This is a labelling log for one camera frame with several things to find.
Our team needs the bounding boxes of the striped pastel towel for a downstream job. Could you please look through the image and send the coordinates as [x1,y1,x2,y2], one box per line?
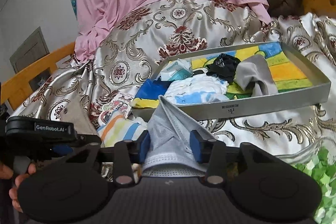
[97,112,147,147]

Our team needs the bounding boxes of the grey face mask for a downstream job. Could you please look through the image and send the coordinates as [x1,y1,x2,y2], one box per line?
[142,96,214,177]

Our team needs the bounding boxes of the white blue baby socks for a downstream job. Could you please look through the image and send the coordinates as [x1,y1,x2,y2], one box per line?
[164,74,229,106]

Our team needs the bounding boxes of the black sock with text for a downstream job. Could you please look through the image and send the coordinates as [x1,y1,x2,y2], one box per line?
[206,53,240,84]

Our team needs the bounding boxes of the white tissue packet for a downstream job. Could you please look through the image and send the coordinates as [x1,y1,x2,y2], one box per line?
[159,59,193,82]

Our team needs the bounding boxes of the grey cloth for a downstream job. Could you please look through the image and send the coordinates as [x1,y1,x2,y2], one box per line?
[235,55,278,97]

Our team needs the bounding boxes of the printed cartoon pouch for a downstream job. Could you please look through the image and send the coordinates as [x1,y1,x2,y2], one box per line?
[98,92,134,126]

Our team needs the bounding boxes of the person left hand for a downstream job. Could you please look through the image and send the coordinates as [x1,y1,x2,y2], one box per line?
[0,162,37,213]

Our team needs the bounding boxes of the grey tray with drawing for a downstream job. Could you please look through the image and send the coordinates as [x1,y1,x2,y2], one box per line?
[131,41,332,122]

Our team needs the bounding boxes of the grey door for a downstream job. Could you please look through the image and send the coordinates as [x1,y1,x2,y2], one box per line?
[10,27,50,73]

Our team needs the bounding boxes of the floral satin bed cover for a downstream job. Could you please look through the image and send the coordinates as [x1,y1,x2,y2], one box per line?
[7,0,336,177]

